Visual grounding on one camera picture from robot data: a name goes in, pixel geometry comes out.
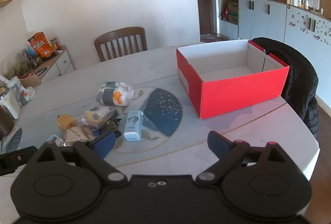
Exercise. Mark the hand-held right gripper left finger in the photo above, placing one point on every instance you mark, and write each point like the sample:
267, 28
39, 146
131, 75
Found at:
103, 143

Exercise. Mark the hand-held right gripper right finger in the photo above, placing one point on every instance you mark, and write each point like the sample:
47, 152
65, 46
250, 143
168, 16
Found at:
218, 145

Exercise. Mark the silver foil snack packet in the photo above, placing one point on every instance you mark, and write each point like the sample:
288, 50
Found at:
77, 135

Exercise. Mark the blueberry print bread packet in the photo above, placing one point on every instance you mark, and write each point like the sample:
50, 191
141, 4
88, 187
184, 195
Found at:
97, 114

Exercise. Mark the light blue carton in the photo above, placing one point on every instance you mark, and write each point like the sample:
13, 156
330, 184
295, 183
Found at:
133, 124

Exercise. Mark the brown bear plush toy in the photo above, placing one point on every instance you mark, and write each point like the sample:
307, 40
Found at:
64, 122

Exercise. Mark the bagged white orange socks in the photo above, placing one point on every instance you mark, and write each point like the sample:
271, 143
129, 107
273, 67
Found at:
121, 94

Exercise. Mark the red cardboard box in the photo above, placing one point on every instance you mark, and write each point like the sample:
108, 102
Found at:
232, 94

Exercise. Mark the white patterned desktop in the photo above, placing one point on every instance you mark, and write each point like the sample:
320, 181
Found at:
103, 68

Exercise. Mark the brown mug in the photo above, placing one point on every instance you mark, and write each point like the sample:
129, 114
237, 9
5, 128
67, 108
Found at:
5, 123

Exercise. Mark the blue cracker packet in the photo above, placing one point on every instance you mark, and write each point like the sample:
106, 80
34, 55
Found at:
55, 139

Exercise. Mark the white plastic jug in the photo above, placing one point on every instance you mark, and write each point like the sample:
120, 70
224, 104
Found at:
9, 105

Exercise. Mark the printed white bag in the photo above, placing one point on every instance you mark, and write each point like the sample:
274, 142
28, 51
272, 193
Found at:
19, 89

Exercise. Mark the small cardboard box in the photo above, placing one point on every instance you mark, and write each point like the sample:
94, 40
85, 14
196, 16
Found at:
31, 81

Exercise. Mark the white side cabinet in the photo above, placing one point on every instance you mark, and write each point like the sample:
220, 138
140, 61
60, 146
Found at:
62, 61

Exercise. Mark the clear plastic terrarium box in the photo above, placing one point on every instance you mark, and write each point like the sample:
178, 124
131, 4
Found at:
14, 65

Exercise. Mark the black puffer jacket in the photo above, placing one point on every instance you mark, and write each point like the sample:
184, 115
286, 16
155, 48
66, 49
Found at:
297, 79

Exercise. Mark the patterned rug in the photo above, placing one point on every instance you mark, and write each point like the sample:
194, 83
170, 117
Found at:
210, 39

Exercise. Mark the small blue packet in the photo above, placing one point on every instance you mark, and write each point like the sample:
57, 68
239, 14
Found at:
31, 51

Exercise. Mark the brown wooden chair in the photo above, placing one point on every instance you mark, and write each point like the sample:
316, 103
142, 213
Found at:
119, 31

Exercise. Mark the orange snack bag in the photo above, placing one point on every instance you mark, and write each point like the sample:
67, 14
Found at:
41, 45

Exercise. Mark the red bag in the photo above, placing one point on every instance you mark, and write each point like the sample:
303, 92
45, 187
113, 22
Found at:
225, 14

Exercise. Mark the grey lower cabinet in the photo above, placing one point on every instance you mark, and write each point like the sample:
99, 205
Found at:
258, 19

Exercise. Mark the large cardboard box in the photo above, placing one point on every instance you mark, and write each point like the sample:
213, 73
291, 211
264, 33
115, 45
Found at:
233, 12

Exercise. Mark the white sticker-covered cabinet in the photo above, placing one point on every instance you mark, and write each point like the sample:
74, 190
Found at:
305, 32

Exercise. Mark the wooden wall shelf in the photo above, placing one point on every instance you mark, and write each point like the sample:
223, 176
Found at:
6, 2

